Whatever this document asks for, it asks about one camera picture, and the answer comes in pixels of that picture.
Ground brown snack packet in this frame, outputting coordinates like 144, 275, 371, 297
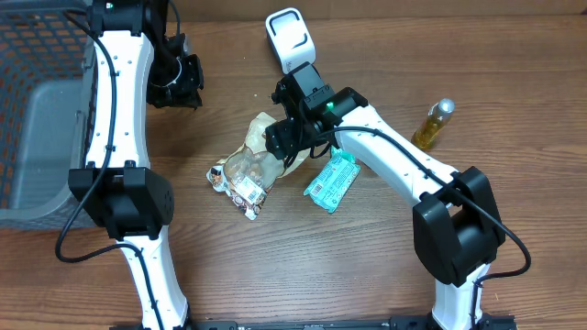
221, 112, 309, 190

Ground teal snack packet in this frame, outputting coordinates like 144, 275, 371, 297
304, 147, 360, 214

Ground white labelled snack packet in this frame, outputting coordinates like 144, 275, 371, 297
206, 165, 268, 221

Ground yellow oil bottle silver cap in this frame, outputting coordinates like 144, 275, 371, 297
411, 98, 455, 150

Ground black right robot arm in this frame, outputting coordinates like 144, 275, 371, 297
266, 62, 515, 329

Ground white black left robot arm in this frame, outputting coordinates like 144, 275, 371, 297
55, 0, 204, 330

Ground white barcode scanner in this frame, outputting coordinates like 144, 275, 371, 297
265, 7, 316, 74

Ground brown cardboard back panel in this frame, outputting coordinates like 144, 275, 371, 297
175, 0, 586, 22

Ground grey plastic mesh basket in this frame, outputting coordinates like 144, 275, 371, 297
1, 0, 96, 230

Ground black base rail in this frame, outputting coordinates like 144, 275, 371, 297
109, 313, 518, 330

